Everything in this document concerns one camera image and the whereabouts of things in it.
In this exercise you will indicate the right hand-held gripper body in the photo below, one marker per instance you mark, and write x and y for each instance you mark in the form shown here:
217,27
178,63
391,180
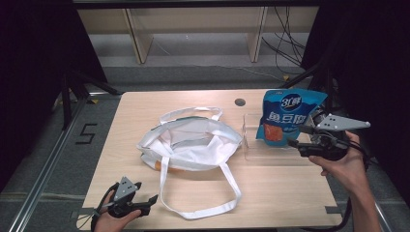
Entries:
338,124

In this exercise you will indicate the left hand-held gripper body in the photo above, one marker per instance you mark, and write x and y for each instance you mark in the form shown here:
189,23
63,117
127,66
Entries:
124,191

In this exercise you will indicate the blue snack packet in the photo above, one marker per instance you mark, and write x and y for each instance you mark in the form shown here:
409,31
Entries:
283,112

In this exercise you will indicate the clear plastic container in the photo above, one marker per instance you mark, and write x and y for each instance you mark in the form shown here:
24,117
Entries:
254,151

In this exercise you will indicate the white tote bag coloured blobs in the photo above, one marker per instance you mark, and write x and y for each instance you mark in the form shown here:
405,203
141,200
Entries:
190,145

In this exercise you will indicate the person's left hand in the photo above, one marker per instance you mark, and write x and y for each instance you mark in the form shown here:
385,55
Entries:
112,222

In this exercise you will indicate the person's right hand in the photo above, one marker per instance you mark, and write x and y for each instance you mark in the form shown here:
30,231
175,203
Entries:
345,170

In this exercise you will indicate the black metal stand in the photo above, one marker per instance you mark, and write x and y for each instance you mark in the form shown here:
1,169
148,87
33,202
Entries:
75,90
317,80

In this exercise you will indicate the round grey table grommet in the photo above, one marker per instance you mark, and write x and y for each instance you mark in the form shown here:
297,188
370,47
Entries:
240,102

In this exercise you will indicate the light wooden shelf unit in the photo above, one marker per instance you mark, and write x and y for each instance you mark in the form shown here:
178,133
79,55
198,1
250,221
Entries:
193,22

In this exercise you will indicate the aluminium floor rail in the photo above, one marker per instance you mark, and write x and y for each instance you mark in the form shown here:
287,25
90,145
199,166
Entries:
383,216
45,170

